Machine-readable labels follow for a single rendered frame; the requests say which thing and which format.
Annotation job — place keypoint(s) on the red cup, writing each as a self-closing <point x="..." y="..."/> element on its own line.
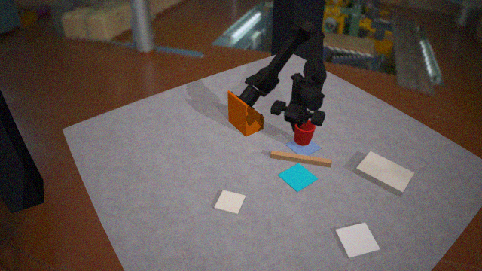
<point x="304" y="135"/>

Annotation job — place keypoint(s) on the tan wooden plank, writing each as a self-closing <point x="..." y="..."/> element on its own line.
<point x="297" y="158"/>

